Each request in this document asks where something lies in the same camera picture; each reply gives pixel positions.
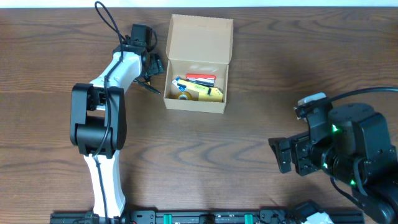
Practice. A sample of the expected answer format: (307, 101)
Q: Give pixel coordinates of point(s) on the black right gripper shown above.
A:
(299, 154)

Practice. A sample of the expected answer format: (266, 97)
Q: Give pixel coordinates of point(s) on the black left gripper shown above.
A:
(155, 66)

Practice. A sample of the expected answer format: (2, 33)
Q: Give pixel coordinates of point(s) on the blue white staples box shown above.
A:
(180, 86)

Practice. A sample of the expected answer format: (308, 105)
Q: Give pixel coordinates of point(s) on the yellow highlighter marker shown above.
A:
(195, 87)

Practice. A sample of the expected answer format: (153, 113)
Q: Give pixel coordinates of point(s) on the yellow adhesive tape roll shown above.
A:
(183, 95)

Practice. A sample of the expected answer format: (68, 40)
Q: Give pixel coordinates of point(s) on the brown cardboard box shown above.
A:
(199, 45)

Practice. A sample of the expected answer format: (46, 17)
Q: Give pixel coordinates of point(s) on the red black stapler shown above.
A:
(201, 79)

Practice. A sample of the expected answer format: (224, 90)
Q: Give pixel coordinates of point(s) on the yellow sticky notepad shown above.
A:
(215, 95)

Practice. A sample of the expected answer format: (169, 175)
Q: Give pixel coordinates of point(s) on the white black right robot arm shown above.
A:
(350, 143)

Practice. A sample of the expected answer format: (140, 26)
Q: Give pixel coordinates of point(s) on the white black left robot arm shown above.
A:
(98, 124)

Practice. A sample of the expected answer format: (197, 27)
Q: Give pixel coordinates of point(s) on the black ballpoint pen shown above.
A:
(147, 86)

